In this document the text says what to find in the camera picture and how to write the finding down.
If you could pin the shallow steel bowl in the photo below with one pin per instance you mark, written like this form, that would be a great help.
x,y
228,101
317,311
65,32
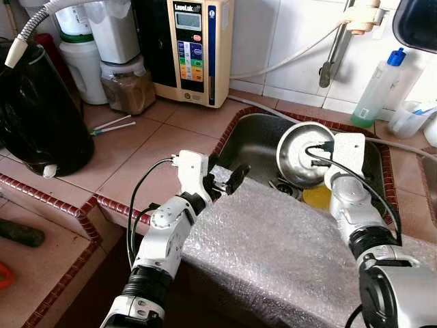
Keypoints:
x,y
297,154

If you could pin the yellow plastic bowl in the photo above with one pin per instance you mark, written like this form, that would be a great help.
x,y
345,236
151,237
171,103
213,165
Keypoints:
x,y
317,198

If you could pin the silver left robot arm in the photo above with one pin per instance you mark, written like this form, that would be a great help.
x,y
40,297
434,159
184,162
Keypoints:
x,y
160,246

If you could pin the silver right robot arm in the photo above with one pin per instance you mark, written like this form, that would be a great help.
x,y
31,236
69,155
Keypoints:
x,y
382,266

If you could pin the steel sink basin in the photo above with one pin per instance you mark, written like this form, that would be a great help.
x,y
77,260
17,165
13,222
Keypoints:
x,y
252,147

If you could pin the clear bubble wrap sheet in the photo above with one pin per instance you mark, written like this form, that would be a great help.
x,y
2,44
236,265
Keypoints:
x,y
273,260

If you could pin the white stick green tip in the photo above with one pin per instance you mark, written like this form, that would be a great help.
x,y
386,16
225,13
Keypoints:
x,y
116,121
116,128

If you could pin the clear jar brown contents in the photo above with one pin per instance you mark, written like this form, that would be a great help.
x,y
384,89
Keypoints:
x,y
130,92

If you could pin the beige water ionizer machine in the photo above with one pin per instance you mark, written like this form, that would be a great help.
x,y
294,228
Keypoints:
x,y
198,48

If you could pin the thin white tube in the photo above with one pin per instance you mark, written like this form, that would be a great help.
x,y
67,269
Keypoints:
x,y
287,63

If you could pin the white jar green band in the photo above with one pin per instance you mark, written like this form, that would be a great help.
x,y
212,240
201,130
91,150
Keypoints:
x,y
85,72

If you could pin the clear bottle blue cap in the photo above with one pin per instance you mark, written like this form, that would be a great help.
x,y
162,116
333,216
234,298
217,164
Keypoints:
x,y
379,89

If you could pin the clear plastic cup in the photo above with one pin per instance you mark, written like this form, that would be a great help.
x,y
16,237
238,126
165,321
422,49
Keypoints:
x,y
408,119

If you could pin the black kettle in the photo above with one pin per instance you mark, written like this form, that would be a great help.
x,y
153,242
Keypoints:
x,y
37,113

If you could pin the white plastic bottle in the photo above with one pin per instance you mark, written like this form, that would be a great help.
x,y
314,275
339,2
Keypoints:
x,y
431,131

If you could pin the red bottle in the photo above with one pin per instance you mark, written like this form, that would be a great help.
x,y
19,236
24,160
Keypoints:
x,y
51,58

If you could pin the white blue toothbrush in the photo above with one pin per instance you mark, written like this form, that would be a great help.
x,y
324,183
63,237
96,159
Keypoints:
x,y
423,109

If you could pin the white labelled container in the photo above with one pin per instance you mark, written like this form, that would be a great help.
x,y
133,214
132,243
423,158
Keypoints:
x,y
74,19

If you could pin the dark green vegetable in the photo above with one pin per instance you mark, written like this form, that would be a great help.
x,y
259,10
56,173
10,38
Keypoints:
x,y
19,234

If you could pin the dark blue hanging pan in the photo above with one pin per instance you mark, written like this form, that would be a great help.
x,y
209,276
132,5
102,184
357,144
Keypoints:
x,y
418,24

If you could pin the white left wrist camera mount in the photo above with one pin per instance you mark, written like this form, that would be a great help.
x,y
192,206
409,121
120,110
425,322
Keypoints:
x,y
190,171

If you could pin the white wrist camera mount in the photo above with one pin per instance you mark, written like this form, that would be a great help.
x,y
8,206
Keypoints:
x,y
190,171
348,154

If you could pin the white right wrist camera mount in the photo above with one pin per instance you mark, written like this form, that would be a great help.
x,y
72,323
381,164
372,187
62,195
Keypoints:
x,y
348,154

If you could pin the beige wall faucet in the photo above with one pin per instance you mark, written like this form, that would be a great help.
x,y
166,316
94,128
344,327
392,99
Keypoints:
x,y
338,48

